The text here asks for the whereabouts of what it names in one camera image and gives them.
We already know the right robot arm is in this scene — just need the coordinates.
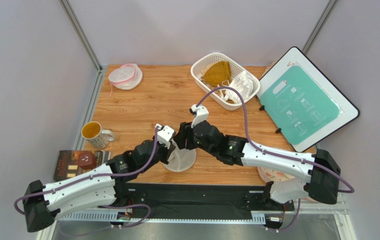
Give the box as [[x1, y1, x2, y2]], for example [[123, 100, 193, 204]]
[[173, 120, 341, 205]]

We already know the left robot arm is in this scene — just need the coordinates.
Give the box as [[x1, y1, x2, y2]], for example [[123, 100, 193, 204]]
[[22, 140, 176, 233]]

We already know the mustard yellow bra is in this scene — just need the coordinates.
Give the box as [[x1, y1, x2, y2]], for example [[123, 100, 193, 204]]
[[203, 61, 232, 87]]

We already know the white bra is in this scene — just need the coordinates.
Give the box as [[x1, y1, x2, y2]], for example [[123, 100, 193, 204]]
[[218, 70, 254, 104]]

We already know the white pink-trimmed mesh laundry bag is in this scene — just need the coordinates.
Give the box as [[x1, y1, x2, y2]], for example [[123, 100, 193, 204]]
[[107, 63, 143, 96]]

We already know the white plastic basket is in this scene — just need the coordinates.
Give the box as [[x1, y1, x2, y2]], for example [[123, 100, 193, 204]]
[[190, 52, 261, 111]]

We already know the patterned mug with tea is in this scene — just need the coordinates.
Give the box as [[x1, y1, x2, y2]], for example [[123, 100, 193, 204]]
[[81, 121, 116, 150]]

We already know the white teal folding board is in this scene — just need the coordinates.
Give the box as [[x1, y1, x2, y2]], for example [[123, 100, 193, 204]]
[[256, 46, 360, 152]]

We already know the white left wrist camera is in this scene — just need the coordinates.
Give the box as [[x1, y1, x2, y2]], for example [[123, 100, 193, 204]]
[[155, 124, 176, 149]]

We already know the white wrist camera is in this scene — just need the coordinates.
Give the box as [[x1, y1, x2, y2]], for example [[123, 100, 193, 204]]
[[189, 104, 209, 128], [155, 124, 176, 149]]

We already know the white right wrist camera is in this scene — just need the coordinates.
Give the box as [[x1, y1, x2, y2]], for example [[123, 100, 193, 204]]
[[189, 104, 209, 128]]

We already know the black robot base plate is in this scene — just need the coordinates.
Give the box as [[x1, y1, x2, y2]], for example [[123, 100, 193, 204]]
[[112, 182, 295, 219]]

